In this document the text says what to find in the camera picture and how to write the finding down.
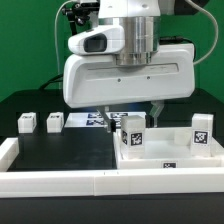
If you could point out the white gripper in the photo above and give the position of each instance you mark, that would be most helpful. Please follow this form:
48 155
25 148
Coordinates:
91 81

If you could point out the white square tabletop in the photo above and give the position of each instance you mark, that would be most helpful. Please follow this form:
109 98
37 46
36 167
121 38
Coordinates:
168 148

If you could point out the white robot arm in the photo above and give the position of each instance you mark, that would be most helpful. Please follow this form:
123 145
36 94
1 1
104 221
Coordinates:
123 59

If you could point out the white marker sheet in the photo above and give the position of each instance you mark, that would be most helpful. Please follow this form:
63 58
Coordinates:
94 119

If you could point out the white left fence wall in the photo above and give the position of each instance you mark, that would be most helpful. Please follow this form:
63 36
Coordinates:
9 150

